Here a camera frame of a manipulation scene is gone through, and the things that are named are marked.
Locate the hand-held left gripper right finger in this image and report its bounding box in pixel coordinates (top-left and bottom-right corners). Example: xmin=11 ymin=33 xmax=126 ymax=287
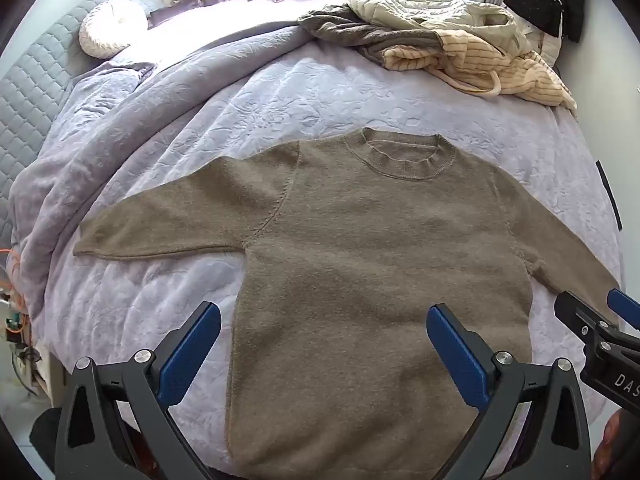
xmin=426 ymin=303 xmax=594 ymax=480

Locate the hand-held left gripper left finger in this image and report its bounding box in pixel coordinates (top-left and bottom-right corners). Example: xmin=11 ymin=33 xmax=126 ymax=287
xmin=55 ymin=301 xmax=222 ymax=480

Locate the lavender embossed bed blanket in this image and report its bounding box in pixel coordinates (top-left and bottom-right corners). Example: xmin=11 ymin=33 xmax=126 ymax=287
xmin=10 ymin=0 xmax=626 ymax=461

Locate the black garment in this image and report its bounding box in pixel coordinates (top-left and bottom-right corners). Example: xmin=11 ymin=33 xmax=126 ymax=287
xmin=502 ymin=0 xmax=586 ymax=43

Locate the cream quilted jacket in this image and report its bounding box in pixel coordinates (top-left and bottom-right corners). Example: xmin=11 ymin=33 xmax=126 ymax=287
xmin=346 ymin=0 xmax=536 ymax=61

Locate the brown knit sweater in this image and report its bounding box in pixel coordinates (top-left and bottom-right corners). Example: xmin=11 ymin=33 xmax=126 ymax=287
xmin=72 ymin=127 xmax=621 ymax=480

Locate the grey quilted headboard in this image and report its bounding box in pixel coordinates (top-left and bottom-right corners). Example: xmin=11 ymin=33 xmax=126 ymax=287
xmin=0 ymin=0 xmax=166 ymax=241

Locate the grey-brown garment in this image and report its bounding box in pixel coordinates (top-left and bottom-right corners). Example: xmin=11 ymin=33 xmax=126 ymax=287
xmin=297 ymin=4 xmax=446 ymax=63

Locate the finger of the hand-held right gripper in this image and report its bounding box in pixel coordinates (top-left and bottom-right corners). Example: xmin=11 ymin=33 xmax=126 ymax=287
xmin=606 ymin=288 xmax=640 ymax=332
xmin=554 ymin=290 xmax=622 ymax=342

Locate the black strip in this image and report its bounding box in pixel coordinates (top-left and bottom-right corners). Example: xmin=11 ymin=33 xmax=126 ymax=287
xmin=596 ymin=160 xmax=623 ymax=232

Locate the white round pillow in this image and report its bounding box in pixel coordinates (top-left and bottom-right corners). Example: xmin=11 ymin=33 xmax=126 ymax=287
xmin=79 ymin=0 xmax=150 ymax=58

